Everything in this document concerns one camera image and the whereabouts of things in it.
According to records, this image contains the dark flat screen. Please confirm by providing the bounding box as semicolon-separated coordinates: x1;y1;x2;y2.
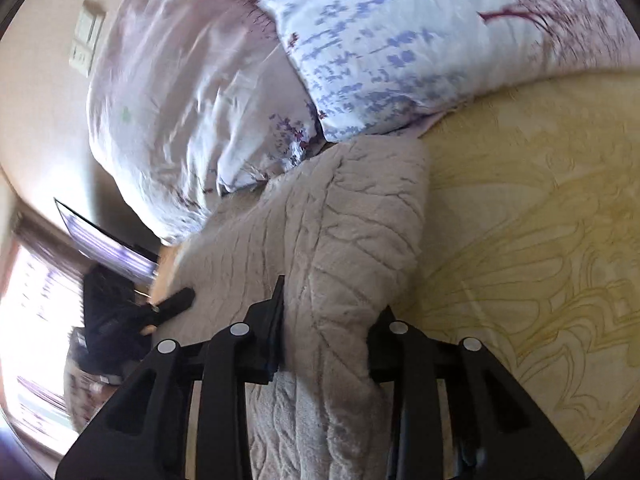
54;200;158;286

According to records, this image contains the orange yellow patterned bedspread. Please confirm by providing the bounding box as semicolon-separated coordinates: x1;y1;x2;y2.
394;73;639;472

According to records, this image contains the beige cable-knit garment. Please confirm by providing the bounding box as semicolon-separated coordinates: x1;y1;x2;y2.
158;136;430;479

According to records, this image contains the blue-patterned white pillow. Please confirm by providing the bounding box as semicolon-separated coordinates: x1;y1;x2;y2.
248;0;639;142

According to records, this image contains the white floral pillow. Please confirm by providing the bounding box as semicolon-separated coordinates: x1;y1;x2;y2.
87;0;324;245

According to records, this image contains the white wall switch plate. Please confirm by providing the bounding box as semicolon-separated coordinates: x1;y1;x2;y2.
68;0;105;77

